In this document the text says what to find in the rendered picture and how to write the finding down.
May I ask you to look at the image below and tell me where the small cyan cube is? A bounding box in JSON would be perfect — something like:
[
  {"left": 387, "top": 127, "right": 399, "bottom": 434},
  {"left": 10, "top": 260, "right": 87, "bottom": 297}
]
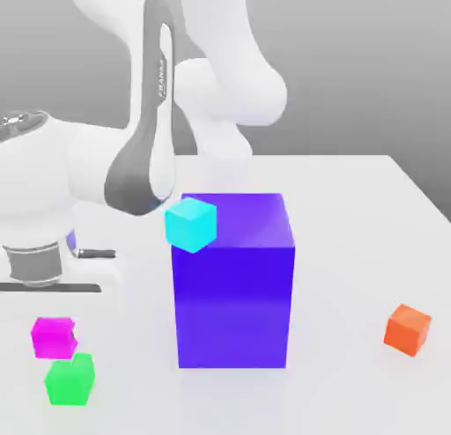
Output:
[{"left": 164, "top": 196, "right": 218, "bottom": 255}]

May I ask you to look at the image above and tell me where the small magenta cube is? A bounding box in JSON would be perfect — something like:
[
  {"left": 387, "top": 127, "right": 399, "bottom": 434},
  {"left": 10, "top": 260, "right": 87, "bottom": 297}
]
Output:
[{"left": 30, "top": 316, "right": 79, "bottom": 361}]

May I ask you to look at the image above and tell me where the large purple box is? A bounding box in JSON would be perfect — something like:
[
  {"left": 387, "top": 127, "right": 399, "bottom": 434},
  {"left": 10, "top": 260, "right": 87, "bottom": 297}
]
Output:
[{"left": 171, "top": 192, "right": 296, "bottom": 370}]

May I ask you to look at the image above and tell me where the small orange cube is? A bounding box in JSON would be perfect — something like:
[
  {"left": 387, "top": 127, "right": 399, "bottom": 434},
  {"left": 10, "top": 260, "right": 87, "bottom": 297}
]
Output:
[{"left": 382, "top": 303, "right": 433, "bottom": 358}]

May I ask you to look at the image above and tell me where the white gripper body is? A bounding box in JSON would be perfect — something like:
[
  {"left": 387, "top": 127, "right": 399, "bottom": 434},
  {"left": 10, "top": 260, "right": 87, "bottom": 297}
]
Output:
[{"left": 0, "top": 264, "right": 121, "bottom": 313}]

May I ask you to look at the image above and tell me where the small green cube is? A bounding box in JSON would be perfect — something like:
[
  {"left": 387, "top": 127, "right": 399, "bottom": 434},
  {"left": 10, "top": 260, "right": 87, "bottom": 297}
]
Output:
[{"left": 44, "top": 352, "right": 96, "bottom": 407}]

